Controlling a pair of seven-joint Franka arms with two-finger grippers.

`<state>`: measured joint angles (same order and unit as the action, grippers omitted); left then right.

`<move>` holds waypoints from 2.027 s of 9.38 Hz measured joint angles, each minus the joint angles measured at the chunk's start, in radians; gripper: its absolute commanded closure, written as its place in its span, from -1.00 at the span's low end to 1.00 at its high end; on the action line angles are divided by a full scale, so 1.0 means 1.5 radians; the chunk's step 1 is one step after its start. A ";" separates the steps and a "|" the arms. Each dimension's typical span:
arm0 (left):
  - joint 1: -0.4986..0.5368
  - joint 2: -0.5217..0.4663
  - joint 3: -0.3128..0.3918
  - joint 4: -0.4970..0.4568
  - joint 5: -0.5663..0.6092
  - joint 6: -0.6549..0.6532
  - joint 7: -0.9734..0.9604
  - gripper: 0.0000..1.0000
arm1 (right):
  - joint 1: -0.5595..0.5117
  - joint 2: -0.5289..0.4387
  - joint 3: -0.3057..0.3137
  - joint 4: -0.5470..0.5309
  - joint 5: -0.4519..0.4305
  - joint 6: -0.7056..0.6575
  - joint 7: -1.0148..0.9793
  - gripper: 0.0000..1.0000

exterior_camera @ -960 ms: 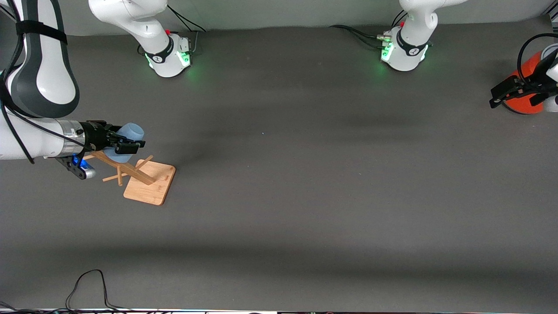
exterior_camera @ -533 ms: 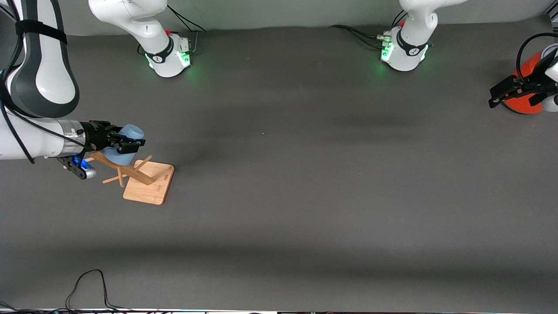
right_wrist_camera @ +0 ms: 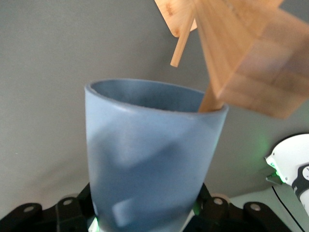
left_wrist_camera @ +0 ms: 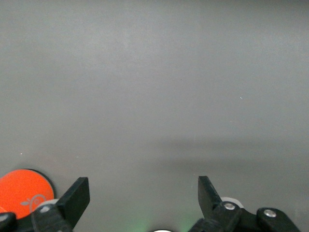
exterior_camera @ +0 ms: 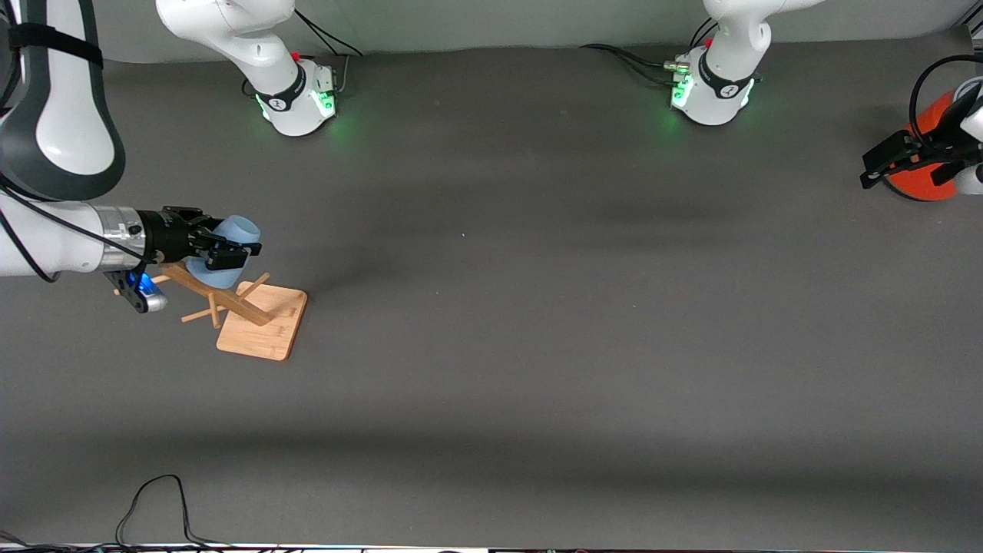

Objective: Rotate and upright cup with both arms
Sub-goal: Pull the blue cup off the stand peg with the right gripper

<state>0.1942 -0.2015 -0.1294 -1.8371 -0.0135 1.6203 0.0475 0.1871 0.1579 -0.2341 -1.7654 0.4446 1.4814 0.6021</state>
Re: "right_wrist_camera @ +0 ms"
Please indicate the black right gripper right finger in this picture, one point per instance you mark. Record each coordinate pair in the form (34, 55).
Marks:
(214, 215)

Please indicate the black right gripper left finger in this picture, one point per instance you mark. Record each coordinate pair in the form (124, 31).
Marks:
(77, 207)

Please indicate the wooden cup rack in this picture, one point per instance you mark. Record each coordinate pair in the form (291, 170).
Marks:
(253, 48)

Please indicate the light blue plastic cup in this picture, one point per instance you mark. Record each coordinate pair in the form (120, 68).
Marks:
(149, 157)

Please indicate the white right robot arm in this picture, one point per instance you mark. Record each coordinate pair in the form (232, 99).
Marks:
(289, 149)

